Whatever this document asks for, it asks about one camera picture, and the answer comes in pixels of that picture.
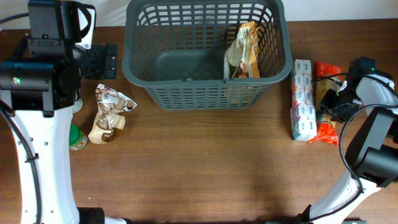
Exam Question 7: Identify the spaghetti packet red ends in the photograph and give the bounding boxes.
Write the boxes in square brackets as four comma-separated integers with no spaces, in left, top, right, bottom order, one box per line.
[309,62,343,146]

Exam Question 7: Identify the Kleenex tissue multipack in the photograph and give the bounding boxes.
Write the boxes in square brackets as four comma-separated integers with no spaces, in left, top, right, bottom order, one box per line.
[290,60,317,142]

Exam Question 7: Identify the green lid jar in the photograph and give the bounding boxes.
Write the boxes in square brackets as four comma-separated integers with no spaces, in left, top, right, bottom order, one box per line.
[69,124,88,151]
[72,98,83,113]

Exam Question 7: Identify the brown snack pouch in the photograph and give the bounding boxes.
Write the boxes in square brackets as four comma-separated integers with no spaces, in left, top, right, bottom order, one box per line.
[88,84,137,144]

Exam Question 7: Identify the orange Nescafe coffee pouch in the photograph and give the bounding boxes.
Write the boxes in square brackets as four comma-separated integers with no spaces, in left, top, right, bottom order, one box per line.
[223,21,261,80]

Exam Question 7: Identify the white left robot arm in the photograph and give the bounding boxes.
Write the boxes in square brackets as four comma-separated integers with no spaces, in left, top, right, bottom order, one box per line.
[1,1,119,223]

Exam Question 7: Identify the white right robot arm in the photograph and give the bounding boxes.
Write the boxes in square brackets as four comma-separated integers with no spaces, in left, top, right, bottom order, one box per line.
[295,57,397,223]

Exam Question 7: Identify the grey plastic basket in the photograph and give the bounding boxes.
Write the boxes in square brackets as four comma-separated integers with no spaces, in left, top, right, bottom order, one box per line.
[122,0,293,110]

